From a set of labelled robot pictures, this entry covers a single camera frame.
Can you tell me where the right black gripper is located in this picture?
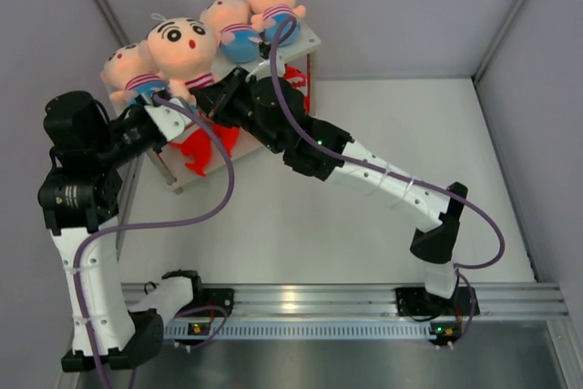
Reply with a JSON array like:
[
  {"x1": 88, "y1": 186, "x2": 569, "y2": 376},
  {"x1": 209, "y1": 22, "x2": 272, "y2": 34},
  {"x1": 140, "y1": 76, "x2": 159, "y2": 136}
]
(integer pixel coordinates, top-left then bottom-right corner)
[{"x1": 186, "y1": 70, "x2": 282, "y2": 159}]

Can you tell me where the red shark plush toy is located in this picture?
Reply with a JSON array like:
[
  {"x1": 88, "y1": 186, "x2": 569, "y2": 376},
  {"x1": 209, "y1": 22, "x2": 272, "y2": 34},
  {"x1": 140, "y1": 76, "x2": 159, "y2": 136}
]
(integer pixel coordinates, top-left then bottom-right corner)
[
  {"x1": 283, "y1": 65, "x2": 311, "y2": 112},
  {"x1": 213, "y1": 124, "x2": 240, "y2": 158}
]

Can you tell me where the boy doll plush striped shirt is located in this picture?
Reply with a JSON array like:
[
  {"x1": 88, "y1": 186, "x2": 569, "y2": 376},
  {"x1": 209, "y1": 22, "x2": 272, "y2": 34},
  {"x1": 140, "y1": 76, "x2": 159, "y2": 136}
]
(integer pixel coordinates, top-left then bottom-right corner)
[
  {"x1": 100, "y1": 40, "x2": 169, "y2": 106},
  {"x1": 140, "y1": 17, "x2": 220, "y2": 106},
  {"x1": 245, "y1": 0, "x2": 307, "y2": 43},
  {"x1": 199, "y1": 0, "x2": 262, "y2": 65}
]

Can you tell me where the red shark plush purple fin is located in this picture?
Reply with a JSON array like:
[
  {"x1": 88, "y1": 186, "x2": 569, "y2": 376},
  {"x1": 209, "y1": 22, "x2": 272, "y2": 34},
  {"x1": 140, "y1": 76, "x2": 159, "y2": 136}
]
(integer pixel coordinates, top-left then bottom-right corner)
[{"x1": 169, "y1": 128, "x2": 212, "y2": 178}]

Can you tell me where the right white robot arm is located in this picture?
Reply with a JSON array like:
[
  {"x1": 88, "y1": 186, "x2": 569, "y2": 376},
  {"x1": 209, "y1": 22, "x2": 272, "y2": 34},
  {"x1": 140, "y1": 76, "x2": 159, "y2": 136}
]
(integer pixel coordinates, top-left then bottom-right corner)
[{"x1": 190, "y1": 67, "x2": 467, "y2": 313}]

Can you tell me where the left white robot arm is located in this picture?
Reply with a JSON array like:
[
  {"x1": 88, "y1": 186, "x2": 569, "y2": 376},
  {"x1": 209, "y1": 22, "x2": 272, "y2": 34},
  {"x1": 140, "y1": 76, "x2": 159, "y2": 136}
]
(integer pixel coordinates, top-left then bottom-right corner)
[{"x1": 37, "y1": 91, "x2": 206, "y2": 373}]

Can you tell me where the white two-tier wooden shelf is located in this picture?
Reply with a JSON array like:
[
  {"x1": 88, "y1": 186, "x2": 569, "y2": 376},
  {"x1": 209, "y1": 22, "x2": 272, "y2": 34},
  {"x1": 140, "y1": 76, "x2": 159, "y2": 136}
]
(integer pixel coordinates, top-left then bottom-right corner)
[{"x1": 114, "y1": 20, "x2": 321, "y2": 194}]

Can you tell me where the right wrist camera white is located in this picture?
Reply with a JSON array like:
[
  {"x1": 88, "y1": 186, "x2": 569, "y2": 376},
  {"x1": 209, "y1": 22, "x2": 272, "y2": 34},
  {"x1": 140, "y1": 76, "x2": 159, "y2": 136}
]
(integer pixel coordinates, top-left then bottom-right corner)
[{"x1": 246, "y1": 42, "x2": 286, "y2": 81}]

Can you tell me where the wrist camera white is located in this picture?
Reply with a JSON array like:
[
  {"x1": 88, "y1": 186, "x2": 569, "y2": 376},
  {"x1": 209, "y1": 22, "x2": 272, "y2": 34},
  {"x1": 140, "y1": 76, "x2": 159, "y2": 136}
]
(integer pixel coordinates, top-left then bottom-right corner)
[
  {"x1": 246, "y1": 42, "x2": 286, "y2": 81},
  {"x1": 145, "y1": 105, "x2": 194, "y2": 142}
]

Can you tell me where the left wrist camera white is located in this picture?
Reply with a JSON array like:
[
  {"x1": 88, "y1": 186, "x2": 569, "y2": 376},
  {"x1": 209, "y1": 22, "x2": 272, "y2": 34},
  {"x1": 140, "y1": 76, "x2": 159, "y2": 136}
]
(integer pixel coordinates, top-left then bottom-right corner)
[{"x1": 145, "y1": 105, "x2": 194, "y2": 142}]

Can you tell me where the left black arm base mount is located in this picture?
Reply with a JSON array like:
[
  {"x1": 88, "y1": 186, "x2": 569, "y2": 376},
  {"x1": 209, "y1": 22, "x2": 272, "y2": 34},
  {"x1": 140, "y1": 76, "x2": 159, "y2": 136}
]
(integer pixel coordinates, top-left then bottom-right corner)
[{"x1": 195, "y1": 287, "x2": 235, "y2": 315}]

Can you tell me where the aluminium front rail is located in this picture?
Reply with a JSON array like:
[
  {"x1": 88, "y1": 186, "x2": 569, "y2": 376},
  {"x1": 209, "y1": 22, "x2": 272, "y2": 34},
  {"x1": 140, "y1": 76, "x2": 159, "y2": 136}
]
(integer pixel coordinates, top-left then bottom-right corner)
[{"x1": 120, "y1": 282, "x2": 569, "y2": 322}]

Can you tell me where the slotted cable duct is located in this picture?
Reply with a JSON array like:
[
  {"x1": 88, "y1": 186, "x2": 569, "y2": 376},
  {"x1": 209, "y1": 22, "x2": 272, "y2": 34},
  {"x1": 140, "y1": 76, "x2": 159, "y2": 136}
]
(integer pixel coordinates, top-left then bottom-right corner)
[{"x1": 164, "y1": 321, "x2": 436, "y2": 341}]

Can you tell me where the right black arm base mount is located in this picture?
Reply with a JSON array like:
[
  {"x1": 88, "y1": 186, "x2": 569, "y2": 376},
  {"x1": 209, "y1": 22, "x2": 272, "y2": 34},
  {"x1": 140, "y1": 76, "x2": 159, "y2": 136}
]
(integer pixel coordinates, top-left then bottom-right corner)
[{"x1": 395, "y1": 286, "x2": 480, "y2": 322}]

